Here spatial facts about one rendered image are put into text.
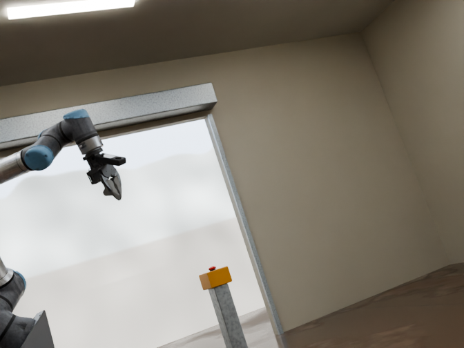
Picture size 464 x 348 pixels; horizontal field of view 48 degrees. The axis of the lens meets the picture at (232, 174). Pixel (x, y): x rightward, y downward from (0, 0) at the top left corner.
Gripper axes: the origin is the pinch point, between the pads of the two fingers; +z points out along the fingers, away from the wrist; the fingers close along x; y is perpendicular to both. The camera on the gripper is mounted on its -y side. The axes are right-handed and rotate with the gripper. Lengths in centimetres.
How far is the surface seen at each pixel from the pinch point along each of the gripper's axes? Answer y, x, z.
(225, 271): 12, -55, 57
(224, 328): 19, -44, 81
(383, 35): 32, -710, -42
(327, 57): 115, -669, -48
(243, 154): 222, -483, 29
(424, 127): 21, -664, 111
